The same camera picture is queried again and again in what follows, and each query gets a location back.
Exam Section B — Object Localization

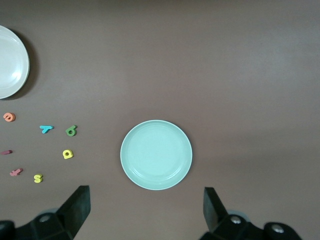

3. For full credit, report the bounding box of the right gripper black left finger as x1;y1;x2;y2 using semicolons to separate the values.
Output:
0;185;91;240

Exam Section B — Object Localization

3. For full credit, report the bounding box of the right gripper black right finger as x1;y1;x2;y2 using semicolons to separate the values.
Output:
199;186;301;240

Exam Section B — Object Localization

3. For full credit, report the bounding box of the yellow foam letter a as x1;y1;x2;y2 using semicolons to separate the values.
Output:
61;149;75;160

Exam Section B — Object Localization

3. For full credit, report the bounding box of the dark green foam letter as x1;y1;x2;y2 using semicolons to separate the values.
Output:
65;124;78;137

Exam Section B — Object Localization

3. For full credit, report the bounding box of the light green plate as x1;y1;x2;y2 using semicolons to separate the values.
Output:
119;119;194;191

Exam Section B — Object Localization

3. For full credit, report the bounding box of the brown table cover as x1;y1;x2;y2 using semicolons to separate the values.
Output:
0;0;320;240

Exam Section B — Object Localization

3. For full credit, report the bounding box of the beige plate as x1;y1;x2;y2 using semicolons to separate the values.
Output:
0;24;31;100

